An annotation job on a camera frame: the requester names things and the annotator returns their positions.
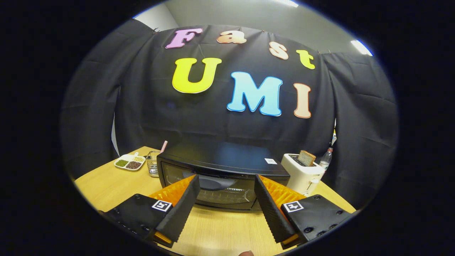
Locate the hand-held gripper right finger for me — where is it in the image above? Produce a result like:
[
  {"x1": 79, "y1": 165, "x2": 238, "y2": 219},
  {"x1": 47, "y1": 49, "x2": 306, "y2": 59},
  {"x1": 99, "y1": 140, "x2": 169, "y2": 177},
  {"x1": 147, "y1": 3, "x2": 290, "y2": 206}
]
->
[{"x1": 253, "y1": 174, "x2": 357, "y2": 249}]

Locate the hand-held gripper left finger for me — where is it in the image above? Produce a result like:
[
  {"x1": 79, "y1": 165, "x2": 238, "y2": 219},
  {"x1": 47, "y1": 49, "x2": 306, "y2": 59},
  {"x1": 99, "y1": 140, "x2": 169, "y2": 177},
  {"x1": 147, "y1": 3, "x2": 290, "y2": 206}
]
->
[{"x1": 98, "y1": 174, "x2": 201, "y2": 249}]

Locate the black toaster oven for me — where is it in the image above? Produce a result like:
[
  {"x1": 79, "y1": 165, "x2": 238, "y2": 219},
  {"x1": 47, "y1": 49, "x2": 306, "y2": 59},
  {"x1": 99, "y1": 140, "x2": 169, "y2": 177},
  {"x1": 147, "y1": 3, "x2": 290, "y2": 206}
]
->
[{"x1": 156, "y1": 142, "x2": 291, "y2": 212}]

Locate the white toaster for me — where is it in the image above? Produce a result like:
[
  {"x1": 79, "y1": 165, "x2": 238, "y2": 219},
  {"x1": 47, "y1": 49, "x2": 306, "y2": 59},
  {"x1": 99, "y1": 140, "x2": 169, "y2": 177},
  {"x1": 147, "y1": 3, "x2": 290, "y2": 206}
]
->
[{"x1": 281, "y1": 153, "x2": 325, "y2": 197}]

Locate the brown bread slice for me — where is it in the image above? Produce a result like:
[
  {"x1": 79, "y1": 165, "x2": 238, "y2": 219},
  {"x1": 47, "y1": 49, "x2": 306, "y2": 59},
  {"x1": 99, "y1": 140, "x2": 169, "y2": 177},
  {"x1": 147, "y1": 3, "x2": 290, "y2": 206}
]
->
[{"x1": 298, "y1": 150, "x2": 317, "y2": 167}]

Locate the clear plastic water bottle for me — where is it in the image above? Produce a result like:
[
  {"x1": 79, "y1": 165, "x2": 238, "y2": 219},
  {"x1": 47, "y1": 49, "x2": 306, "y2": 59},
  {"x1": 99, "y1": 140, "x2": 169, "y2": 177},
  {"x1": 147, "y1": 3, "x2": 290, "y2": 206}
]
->
[{"x1": 319, "y1": 147, "x2": 334, "y2": 171}]

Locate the white divided dish with beans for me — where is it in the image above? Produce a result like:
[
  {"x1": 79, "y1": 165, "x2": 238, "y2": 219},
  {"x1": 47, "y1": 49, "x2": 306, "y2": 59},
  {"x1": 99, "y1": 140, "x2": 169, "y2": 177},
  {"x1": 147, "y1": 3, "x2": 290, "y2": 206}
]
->
[{"x1": 114, "y1": 152, "x2": 146, "y2": 171}]

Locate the small ceiling light panel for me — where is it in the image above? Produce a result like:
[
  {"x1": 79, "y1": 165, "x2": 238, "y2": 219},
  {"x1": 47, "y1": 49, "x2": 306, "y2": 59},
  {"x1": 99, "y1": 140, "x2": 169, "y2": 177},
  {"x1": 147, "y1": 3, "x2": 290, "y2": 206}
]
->
[{"x1": 350, "y1": 39, "x2": 374, "y2": 57}]

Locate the metal wire basket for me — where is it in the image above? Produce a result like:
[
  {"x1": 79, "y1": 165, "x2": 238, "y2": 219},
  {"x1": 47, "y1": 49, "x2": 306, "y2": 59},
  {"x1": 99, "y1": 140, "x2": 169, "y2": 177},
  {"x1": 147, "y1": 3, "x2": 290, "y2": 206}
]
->
[{"x1": 146, "y1": 150, "x2": 162, "y2": 177}]

